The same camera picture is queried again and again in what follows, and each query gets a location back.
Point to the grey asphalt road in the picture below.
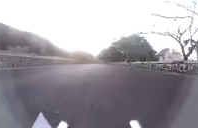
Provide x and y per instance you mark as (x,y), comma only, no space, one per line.
(97,90)

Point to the round dark green tree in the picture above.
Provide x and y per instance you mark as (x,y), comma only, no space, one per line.
(133,48)

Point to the robot's own part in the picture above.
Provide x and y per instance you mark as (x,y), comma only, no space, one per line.
(135,124)
(62,125)

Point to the white building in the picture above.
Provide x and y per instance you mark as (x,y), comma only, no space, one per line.
(169,55)

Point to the wooded hillside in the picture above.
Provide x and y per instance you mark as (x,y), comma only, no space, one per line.
(17,41)

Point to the bare tree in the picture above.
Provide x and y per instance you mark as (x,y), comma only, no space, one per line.
(186,53)

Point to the grey stone wall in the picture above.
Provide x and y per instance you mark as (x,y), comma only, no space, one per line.
(173,67)

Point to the long grey wall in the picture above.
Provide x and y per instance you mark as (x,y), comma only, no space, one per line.
(20,60)

